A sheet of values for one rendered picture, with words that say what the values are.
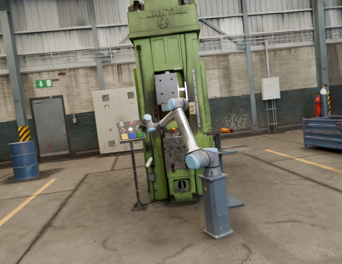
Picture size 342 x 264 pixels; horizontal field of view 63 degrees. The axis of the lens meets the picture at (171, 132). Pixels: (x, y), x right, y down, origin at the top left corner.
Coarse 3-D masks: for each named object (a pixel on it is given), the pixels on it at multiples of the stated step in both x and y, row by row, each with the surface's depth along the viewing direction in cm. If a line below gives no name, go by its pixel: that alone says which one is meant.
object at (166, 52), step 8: (152, 40) 385; (160, 40) 386; (168, 40) 385; (176, 40) 385; (152, 48) 386; (160, 48) 386; (168, 48) 386; (176, 48) 386; (152, 56) 387; (160, 56) 387; (168, 56) 387; (176, 56) 387; (160, 64) 388; (168, 64) 387; (176, 64) 387; (160, 72) 403
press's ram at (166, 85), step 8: (160, 80) 376; (168, 80) 375; (176, 80) 375; (160, 88) 377; (168, 88) 376; (176, 88) 376; (160, 96) 378; (168, 96) 377; (176, 96) 377; (160, 104) 379
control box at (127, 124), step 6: (132, 120) 374; (138, 120) 377; (120, 126) 365; (126, 126) 367; (132, 126) 370; (138, 126) 373; (120, 132) 361; (126, 132) 363; (132, 132) 366; (120, 138) 357; (132, 138) 362; (138, 138) 364; (144, 138) 369
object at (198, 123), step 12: (180, 36) 383; (192, 36) 383; (192, 48) 384; (192, 60) 386; (192, 72) 387; (192, 84) 389; (192, 96) 390; (204, 96) 391; (204, 108) 392; (192, 120) 393; (204, 120) 393; (204, 132) 395; (204, 144) 396
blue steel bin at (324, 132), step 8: (304, 120) 650; (312, 120) 625; (320, 120) 601; (328, 120) 579; (336, 120) 559; (304, 128) 653; (312, 128) 629; (320, 128) 605; (328, 128) 583; (336, 128) 563; (304, 136) 655; (312, 136) 633; (320, 136) 607; (328, 136) 586; (336, 136) 566; (304, 144) 658; (312, 144) 633; (320, 144) 608; (328, 144) 588; (336, 144) 568
